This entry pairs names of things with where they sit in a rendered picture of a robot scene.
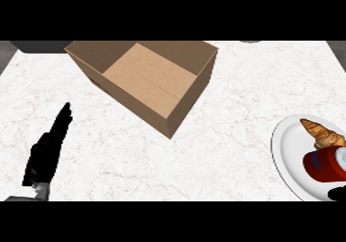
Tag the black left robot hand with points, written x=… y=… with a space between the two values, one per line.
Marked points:
x=46 y=150

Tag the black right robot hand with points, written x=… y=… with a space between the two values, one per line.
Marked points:
x=340 y=193

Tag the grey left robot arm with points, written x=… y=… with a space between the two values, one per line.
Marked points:
x=35 y=192

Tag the red can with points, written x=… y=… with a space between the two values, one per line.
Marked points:
x=327 y=164

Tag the white plate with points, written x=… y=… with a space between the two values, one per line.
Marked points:
x=294 y=157

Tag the brown cardboard box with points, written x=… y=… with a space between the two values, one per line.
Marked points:
x=148 y=78

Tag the brown croissant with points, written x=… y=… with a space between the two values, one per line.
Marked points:
x=324 y=134

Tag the dark grey appliance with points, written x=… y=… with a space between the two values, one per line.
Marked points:
x=40 y=46

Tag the grey round object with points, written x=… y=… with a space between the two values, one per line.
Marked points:
x=250 y=41

